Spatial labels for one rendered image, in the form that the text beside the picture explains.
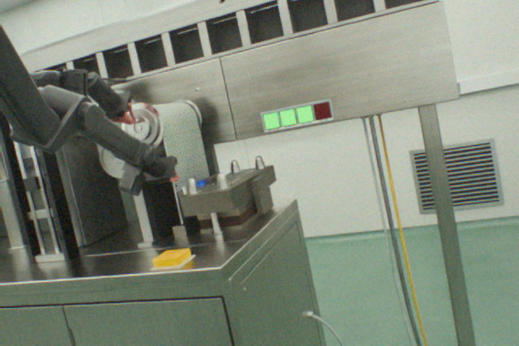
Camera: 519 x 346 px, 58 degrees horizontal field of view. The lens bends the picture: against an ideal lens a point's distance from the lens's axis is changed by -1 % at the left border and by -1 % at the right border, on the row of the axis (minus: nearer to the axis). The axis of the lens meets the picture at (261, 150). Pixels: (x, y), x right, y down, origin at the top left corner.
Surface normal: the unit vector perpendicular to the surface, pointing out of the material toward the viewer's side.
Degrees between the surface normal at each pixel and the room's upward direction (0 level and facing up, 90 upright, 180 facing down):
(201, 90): 90
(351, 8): 90
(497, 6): 90
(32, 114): 120
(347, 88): 90
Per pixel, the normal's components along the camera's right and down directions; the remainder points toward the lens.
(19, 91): 0.93, 0.34
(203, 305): -0.33, 0.15
